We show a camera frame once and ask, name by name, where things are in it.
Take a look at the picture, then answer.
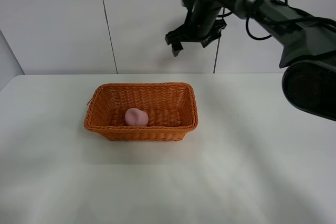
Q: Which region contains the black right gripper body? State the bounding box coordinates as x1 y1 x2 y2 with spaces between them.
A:
165 0 226 45

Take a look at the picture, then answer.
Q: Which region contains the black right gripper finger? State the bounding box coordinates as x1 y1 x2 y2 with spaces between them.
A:
201 34 221 48
171 41 183 57

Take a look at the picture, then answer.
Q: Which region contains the orange wicker basket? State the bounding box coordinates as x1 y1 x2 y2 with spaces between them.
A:
83 82 198 141

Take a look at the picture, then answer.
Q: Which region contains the pink peach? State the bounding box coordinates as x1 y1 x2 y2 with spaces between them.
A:
124 108 149 126

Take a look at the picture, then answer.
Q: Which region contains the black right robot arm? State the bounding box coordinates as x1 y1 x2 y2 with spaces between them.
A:
165 0 335 120

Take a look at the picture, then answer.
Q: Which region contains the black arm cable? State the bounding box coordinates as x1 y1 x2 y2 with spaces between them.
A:
245 0 336 41

